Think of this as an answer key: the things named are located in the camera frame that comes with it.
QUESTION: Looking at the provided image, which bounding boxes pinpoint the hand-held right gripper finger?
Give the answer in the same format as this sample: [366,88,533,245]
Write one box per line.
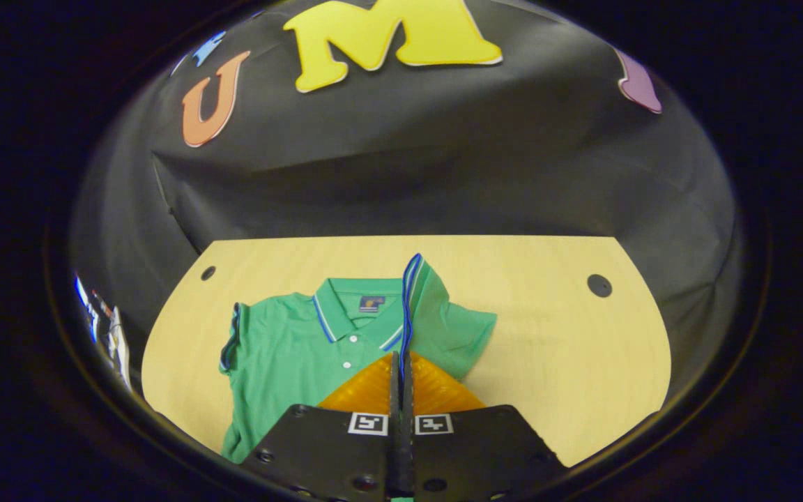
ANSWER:
[401,351,569,502]
[240,351,402,502]

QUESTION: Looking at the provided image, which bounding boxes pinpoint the green T-shirt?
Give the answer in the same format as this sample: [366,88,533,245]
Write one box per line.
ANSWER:
[219,252,498,464]

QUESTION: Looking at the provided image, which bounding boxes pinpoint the black backdrop cloth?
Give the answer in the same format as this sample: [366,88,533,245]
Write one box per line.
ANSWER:
[70,0,747,419]

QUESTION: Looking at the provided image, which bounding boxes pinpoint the bright white panel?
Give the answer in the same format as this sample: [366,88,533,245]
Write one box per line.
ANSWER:
[72,272,134,395]

